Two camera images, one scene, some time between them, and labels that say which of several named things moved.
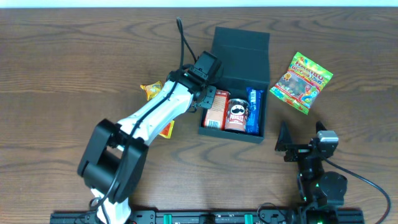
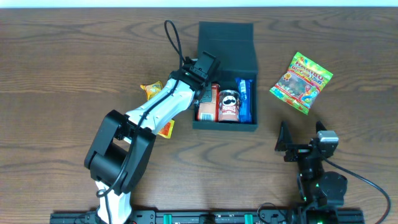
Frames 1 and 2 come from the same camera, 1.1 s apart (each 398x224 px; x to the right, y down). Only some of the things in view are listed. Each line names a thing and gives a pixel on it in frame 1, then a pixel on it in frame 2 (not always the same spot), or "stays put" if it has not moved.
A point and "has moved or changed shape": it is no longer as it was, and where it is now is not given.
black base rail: (307, 216) stays put
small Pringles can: (237, 115) to (229, 105)
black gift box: (245, 57) has moved or changed shape
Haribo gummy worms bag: (300, 84) stays put
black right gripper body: (313, 166) stays put
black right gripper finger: (319, 126) stays put
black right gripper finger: (284, 142) stays put
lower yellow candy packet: (167, 130) stays put
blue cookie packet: (255, 98) to (244, 86)
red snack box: (216, 115) has moved or changed shape
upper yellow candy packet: (152, 89) stays put
